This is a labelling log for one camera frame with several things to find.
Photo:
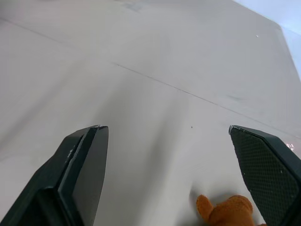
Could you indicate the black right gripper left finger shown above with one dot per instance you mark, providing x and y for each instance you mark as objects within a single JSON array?
[{"x": 70, "y": 179}]

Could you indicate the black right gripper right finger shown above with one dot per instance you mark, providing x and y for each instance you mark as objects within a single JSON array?
[{"x": 270, "y": 174}]

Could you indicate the orange plush toy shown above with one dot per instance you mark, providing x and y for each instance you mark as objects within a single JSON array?
[{"x": 223, "y": 210}]

